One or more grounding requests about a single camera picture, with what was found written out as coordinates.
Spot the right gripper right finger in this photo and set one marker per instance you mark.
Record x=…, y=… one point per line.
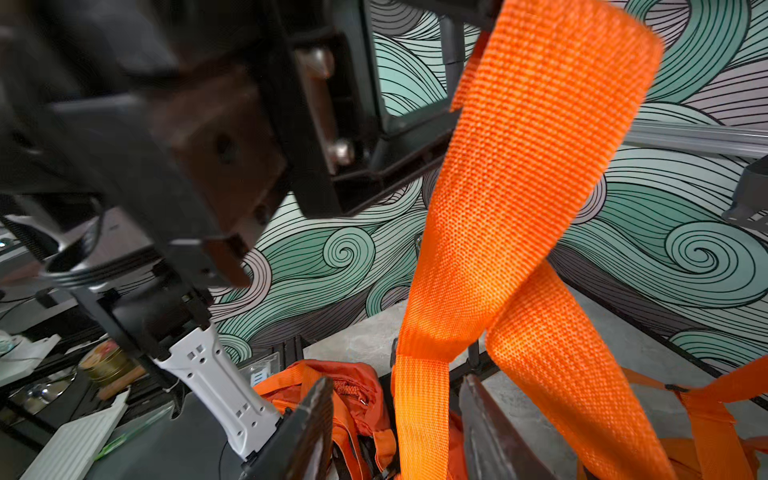
x=493, y=448

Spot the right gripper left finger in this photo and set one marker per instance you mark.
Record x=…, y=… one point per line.
x=301, y=447

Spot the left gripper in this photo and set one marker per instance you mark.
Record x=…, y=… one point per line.
x=134, y=131

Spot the rust red bag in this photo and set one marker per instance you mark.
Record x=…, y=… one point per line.
x=362, y=429

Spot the orange backpack bag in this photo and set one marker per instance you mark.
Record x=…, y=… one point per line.
x=545, y=102

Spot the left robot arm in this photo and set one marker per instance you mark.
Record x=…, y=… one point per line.
x=165, y=322

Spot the black clothes rack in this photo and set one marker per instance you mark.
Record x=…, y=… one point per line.
x=452, y=42

